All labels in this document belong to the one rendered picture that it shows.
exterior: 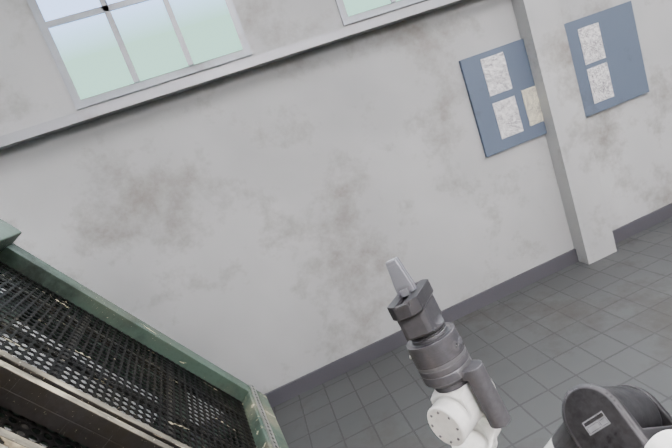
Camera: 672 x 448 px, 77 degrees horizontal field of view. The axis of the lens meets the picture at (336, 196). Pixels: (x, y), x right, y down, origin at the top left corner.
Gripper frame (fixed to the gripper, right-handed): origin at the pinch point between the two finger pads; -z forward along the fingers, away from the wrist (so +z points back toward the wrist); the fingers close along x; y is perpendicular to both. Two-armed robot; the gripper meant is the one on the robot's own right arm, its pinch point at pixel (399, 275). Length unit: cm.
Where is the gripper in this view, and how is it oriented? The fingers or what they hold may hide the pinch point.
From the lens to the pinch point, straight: 73.6
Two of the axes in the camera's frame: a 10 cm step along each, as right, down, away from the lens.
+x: -3.9, 1.2, -9.1
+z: 4.5, 8.9, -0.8
